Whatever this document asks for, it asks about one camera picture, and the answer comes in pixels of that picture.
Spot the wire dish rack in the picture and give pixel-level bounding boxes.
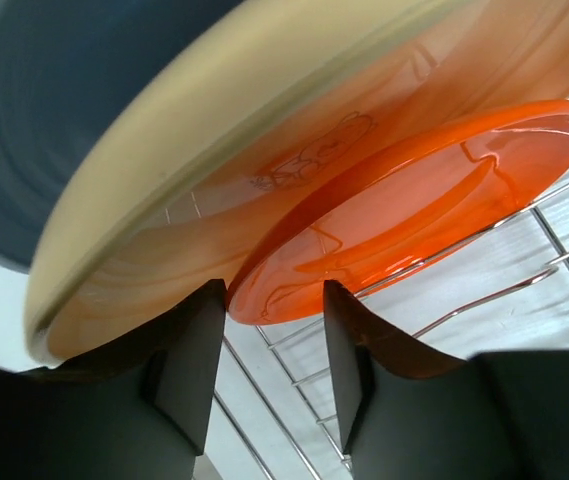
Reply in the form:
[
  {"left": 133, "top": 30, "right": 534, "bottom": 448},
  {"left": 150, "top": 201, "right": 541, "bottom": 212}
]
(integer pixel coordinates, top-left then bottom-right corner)
[{"left": 196, "top": 169, "right": 569, "bottom": 479}]

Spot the rear blue plate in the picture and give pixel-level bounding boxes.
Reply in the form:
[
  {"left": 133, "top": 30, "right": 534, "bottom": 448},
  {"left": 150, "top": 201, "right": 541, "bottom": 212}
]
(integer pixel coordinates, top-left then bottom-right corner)
[{"left": 0, "top": 0, "right": 233, "bottom": 273}]

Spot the tan orange plate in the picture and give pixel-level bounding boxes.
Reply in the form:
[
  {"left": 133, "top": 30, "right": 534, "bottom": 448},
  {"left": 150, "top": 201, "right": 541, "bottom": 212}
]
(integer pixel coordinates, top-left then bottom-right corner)
[{"left": 23, "top": 1, "right": 569, "bottom": 367}]

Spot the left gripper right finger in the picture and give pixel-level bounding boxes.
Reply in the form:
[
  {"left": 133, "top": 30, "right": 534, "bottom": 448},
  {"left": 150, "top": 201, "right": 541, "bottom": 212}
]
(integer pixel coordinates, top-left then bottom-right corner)
[{"left": 323, "top": 280, "right": 569, "bottom": 479}]

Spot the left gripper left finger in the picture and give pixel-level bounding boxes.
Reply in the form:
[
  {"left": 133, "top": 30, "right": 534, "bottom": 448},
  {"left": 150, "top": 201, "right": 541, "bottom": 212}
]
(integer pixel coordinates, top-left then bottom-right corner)
[{"left": 0, "top": 279, "right": 226, "bottom": 479}]

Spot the small orange plate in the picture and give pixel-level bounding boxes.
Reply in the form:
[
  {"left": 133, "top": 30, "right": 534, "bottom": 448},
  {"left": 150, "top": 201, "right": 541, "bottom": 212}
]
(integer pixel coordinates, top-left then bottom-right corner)
[{"left": 226, "top": 100, "right": 569, "bottom": 325}]

